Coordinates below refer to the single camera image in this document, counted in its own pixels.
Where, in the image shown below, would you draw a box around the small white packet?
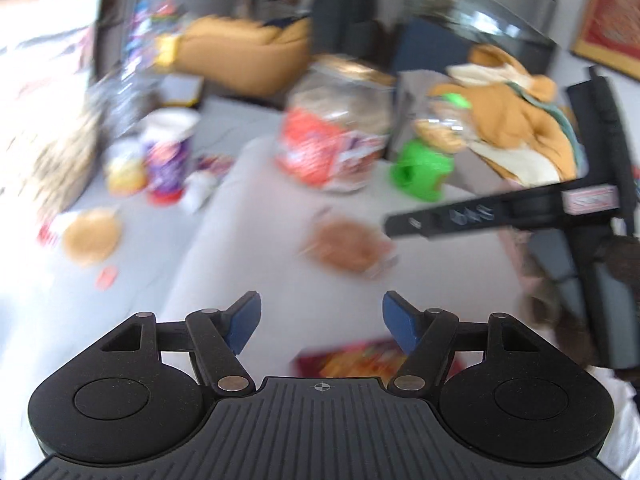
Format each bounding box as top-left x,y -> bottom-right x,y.
179,169 -> 222,215

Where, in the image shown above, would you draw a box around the dark blue cabinet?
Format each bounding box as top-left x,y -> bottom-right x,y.
391,19 -> 557,77

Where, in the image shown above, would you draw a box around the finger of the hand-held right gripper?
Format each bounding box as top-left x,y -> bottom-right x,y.
383,191 -> 524,242

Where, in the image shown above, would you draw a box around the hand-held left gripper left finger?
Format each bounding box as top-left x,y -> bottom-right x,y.
102,290 -> 262,397

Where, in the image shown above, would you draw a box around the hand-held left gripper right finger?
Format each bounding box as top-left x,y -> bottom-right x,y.
382,290 -> 544,397

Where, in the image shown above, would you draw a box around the orange and cream duvet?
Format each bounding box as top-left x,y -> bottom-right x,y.
429,44 -> 587,184

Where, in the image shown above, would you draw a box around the dark hanging jacket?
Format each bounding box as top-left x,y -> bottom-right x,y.
304,0 -> 382,57

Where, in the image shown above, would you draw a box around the red wall hanging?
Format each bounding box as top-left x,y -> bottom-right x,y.
570,0 -> 640,82

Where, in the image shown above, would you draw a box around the round brown cookie packet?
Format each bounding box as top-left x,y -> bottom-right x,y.
299,214 -> 402,282

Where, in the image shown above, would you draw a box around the round golden bread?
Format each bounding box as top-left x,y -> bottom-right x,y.
61,209 -> 124,267

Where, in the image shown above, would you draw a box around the beige fringed cloth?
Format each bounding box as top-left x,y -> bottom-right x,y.
155,135 -> 531,391

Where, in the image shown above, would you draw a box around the purple and white cup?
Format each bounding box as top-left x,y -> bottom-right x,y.
139,109 -> 202,207

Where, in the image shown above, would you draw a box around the colourful toy packets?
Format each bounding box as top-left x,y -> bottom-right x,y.
120,0 -> 188,81

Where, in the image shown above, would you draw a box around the red label bread bag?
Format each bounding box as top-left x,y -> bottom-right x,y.
274,56 -> 397,195

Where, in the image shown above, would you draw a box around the yellow round snack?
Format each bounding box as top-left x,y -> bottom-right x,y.
106,141 -> 149,197

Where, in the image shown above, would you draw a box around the green gumball machine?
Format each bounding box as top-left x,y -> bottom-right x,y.
390,91 -> 474,204

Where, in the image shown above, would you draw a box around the red foil snack packet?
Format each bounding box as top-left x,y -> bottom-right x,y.
292,339 -> 410,380

